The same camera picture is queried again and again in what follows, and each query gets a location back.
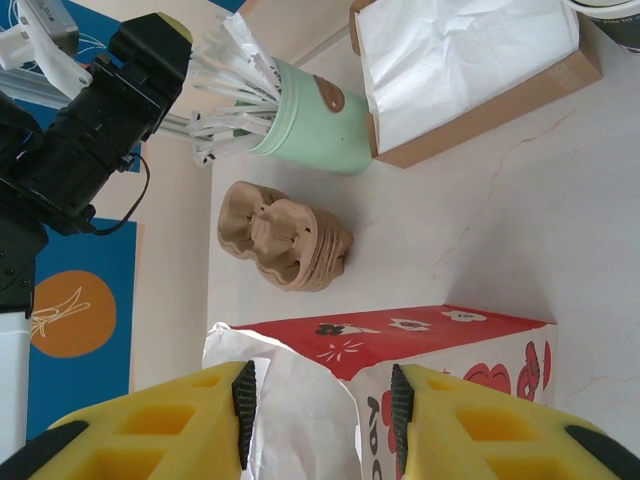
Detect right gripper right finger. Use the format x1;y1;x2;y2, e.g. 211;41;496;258
391;364;640;480

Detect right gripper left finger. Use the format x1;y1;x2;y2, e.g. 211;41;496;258
0;359;257;480

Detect red white paper bag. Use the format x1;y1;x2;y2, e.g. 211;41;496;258
202;304;559;480

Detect white wrapped straw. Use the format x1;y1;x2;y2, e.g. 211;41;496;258
185;122;269;139
188;107;275;126
189;49;279;94
188;74;275;104
217;12;281;96
189;134;261;169

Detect brown pulp cup carrier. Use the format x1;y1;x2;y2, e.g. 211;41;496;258
279;199;346;291
299;214;355;293
217;180;321;286

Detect mint green straw holder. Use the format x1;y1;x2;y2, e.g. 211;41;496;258
248;57;374;176

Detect white paper napkins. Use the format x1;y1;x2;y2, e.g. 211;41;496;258
355;0;581;154

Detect brown cardboard napkin box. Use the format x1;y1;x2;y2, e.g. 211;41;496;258
349;0;605;170

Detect left gripper thin black cable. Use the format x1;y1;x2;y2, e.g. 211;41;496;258
91;153;152;237

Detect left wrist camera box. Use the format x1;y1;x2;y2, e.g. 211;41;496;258
0;0;95;97

